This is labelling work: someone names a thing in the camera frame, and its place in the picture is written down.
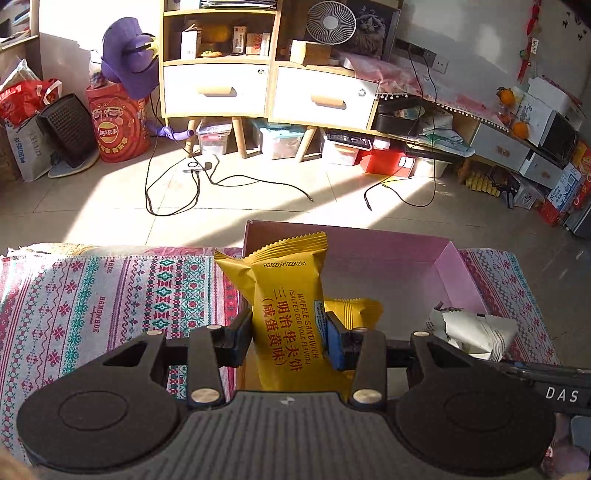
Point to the pile of papers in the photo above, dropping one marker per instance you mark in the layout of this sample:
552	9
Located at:
445	138

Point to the framed cat picture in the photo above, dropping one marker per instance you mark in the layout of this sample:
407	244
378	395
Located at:
371	27

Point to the pink cardboard box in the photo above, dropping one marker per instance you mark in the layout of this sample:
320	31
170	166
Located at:
392	267

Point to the white snack packet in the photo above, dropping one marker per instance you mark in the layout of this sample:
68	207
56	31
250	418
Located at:
471	330

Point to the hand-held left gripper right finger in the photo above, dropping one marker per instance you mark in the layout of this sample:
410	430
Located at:
333	342

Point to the white paper bag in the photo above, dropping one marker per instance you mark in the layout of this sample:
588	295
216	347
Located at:
30	150

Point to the black microwave oven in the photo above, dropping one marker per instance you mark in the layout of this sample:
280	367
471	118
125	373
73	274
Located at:
558	136

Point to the purple tube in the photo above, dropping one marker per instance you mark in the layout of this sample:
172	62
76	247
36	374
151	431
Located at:
178	134

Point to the white desk fan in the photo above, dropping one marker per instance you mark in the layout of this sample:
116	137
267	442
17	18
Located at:
331	21

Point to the grey floor scale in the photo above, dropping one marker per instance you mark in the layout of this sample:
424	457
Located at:
62	171

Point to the black plastic basket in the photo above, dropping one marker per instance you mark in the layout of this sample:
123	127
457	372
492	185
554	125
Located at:
69	131

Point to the brown cardboard box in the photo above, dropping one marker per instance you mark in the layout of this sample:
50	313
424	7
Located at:
310	52

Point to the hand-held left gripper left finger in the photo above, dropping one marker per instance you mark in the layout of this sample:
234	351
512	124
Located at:
238	340

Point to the yellow waffle snack packet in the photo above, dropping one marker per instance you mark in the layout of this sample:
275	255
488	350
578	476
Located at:
355	311
286	295

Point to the white carton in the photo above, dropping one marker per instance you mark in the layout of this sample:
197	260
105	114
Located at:
190	42

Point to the pink flat box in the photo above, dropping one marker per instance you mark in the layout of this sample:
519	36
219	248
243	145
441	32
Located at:
258	45

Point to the stack of yellow packets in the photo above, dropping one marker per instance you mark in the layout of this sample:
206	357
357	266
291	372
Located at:
482	184

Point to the wooden shelf cabinet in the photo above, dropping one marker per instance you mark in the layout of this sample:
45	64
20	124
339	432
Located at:
323	69
219	61

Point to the orange fruit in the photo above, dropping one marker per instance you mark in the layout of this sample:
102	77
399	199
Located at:
506	96
521	130

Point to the patterned woven tablecloth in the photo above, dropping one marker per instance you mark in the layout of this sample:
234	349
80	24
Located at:
92	300

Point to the clear storage box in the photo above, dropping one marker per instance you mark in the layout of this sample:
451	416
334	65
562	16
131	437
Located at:
281	145
339	152
213	141

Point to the pink lace cloth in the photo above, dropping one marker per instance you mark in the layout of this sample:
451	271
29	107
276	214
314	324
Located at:
397	76

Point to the red plastic bag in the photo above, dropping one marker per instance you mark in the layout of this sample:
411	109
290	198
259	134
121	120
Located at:
23	101

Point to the wall power strip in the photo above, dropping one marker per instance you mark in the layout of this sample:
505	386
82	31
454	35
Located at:
427	56

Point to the red cylindrical bucket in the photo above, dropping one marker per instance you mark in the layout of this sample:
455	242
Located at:
117	127

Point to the white appliance box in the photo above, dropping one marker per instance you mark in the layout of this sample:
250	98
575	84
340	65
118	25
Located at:
554	94

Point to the pile of colourful cartons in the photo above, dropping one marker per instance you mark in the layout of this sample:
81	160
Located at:
565	189

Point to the red hanging decoration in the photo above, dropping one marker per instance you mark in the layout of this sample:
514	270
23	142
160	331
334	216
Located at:
531	41

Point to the white charger hub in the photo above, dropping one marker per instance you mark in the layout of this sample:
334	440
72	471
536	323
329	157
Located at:
196	166

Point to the black case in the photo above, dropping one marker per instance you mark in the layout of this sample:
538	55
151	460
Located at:
392	117

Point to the small white red box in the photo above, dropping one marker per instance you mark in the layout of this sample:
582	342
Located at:
238	40

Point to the low white cabinet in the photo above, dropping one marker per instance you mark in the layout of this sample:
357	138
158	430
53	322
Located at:
503	147

